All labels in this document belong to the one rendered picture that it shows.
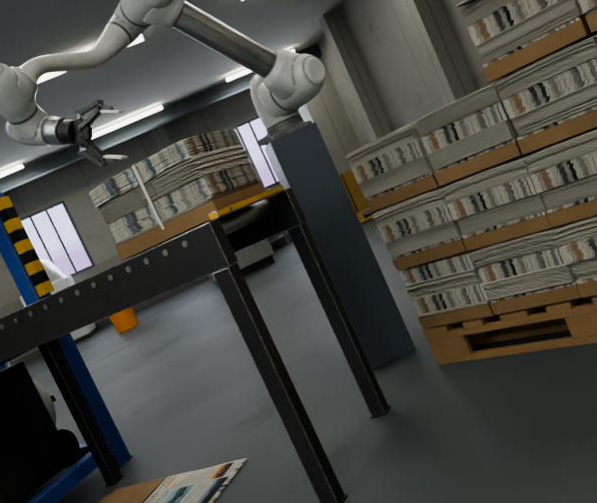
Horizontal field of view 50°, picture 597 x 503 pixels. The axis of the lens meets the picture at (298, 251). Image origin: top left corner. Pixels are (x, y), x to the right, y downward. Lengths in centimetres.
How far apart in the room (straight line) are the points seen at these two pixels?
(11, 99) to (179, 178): 60
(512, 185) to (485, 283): 35
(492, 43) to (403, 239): 70
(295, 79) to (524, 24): 85
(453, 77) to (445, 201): 483
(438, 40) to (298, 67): 464
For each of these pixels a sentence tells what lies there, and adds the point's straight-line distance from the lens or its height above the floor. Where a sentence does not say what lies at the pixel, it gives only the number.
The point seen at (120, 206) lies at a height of 95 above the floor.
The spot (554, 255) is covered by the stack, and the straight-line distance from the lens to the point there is 204.
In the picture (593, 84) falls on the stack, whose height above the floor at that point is 71.
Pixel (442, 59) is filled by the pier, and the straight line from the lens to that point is 690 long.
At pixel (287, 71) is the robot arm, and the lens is 239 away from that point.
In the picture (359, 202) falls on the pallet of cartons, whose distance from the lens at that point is 929.
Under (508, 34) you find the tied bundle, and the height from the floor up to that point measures 93.
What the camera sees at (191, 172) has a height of 94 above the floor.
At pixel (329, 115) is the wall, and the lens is 1124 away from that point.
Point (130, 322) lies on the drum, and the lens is 931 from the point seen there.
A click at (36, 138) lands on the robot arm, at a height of 126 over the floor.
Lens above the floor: 78
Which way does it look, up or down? 5 degrees down
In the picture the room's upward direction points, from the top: 24 degrees counter-clockwise
